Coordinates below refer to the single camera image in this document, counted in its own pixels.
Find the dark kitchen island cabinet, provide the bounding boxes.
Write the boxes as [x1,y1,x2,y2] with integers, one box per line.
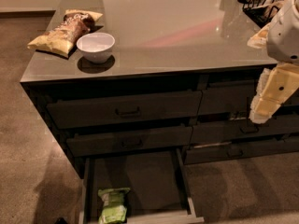
[21,0,298,170]

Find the bottom right drawer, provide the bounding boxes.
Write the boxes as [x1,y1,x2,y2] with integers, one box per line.
[184,136,299,164]

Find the middle left drawer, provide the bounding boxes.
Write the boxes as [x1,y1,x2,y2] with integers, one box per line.
[66,126,192,157]

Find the brown yellow chip bag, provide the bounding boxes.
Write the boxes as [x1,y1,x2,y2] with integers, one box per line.
[27,9,103,58]

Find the open bottom left drawer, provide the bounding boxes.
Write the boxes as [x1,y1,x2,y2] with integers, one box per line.
[78,148,204,224]

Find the top left drawer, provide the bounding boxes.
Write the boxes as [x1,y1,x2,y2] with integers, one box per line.
[47,91,202,129]

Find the snack bags in basket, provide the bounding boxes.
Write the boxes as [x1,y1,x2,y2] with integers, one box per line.
[249,0,299,21]

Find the green rice chip bag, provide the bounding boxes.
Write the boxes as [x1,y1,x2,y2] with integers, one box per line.
[98,188,130,224]

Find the white bowl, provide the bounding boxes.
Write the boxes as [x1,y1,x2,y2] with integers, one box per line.
[77,32,115,63]

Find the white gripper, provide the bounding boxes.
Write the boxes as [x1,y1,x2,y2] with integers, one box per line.
[247,0,299,124]

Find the middle right drawer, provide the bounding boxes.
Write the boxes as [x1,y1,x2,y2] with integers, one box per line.
[191,114,299,144]

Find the top right drawer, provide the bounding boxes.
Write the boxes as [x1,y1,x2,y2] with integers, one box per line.
[197,79,299,116]

